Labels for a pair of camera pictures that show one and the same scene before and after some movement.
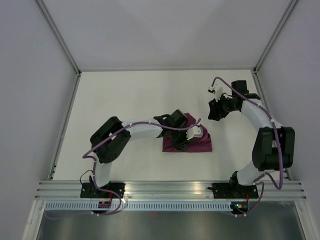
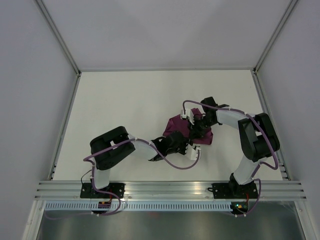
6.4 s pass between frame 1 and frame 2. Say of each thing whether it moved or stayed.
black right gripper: moved
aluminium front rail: stayed
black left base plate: stayed
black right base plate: stayed
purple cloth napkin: moved
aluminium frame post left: stayed
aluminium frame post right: stayed
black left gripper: moved
